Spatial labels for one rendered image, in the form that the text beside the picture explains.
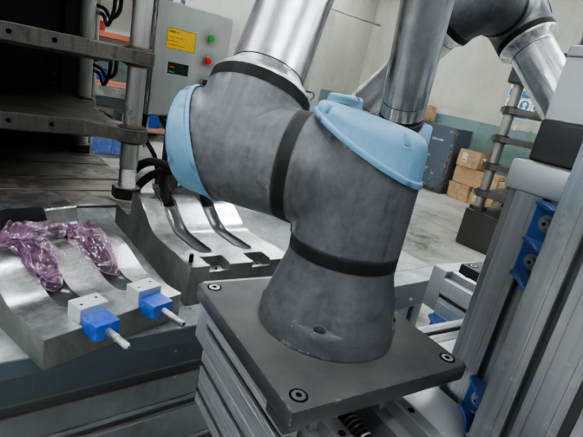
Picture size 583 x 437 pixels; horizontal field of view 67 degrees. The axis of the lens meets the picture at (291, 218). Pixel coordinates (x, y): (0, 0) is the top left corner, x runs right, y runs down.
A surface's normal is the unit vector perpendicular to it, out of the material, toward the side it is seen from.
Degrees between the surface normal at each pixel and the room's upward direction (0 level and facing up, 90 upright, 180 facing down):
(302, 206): 119
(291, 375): 0
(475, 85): 90
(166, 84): 90
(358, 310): 72
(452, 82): 90
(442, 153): 90
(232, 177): 107
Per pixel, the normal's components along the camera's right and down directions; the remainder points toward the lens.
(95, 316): 0.19, -0.94
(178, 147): -0.36, 0.22
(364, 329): 0.40, 0.04
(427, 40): 0.06, 0.66
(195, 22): 0.58, 0.35
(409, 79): -0.31, 0.62
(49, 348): 0.79, 0.32
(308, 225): -0.77, 0.04
